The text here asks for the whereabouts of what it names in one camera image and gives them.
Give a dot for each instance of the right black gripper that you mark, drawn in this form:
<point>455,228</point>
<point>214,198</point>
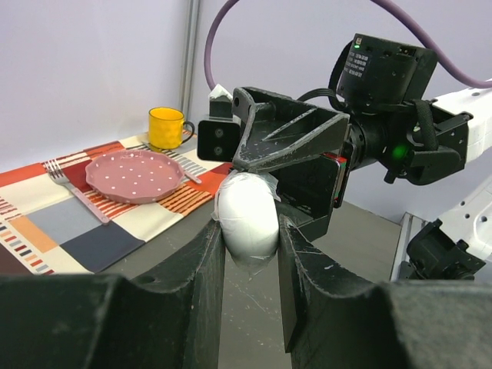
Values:
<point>307,147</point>

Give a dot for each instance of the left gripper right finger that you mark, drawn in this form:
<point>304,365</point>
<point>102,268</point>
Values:
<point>333,318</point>

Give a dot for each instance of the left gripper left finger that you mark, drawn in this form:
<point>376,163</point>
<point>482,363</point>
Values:
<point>168,317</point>

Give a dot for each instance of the white oval charging case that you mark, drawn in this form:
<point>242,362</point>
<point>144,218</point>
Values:
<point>245,207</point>

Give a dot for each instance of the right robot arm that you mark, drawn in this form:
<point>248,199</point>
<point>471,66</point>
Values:
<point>372,110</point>

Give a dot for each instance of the yellow mug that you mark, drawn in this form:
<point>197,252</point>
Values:
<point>168,128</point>

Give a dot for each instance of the colourful patchwork placemat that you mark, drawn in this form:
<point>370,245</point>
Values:
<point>46,230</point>

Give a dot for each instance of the pink polka dot plate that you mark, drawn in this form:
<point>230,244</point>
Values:
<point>134,176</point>

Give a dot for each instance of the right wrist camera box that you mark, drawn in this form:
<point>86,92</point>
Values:
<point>219,132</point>

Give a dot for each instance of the pink handled knife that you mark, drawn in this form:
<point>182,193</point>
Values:
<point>192,177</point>

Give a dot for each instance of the pink handled fork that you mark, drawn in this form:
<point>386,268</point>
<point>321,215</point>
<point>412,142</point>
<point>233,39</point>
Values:
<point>55,172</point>

